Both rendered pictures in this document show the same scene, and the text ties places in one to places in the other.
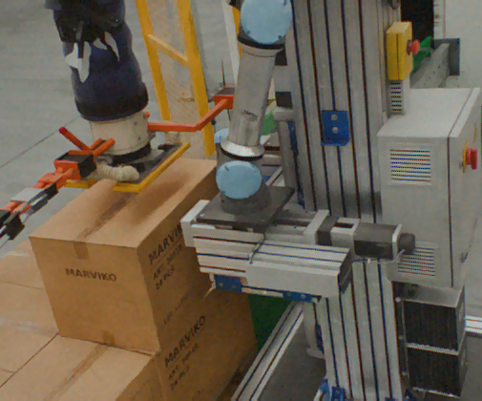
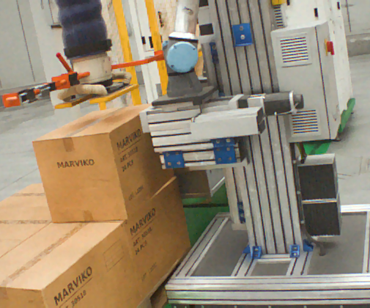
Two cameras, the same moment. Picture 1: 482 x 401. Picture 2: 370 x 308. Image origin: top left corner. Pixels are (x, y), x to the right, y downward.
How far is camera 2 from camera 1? 0.82 m
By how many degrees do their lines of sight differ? 15
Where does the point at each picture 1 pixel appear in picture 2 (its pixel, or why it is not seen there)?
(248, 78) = not seen: outside the picture
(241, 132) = (183, 23)
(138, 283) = (110, 162)
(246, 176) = (188, 51)
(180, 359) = (141, 234)
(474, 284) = not seen: hidden behind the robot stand
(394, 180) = (285, 63)
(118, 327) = (95, 205)
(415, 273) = (305, 132)
